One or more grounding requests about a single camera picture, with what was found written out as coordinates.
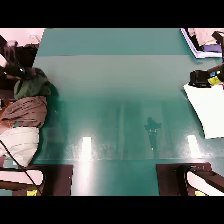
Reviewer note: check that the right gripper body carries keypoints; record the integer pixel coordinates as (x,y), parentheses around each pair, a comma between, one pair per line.
(200,79)

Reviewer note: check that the green T-shirt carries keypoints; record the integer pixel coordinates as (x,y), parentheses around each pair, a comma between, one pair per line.
(31,87)

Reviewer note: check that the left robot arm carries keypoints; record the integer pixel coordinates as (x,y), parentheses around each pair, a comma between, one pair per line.
(20,177)

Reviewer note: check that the heap of clothes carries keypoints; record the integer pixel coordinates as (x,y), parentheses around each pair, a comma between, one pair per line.
(208,38)

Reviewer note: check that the brown garment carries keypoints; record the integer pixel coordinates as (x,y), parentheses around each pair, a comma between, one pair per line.
(26,111)

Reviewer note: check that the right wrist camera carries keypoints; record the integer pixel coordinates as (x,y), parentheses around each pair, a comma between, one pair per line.
(218,36)

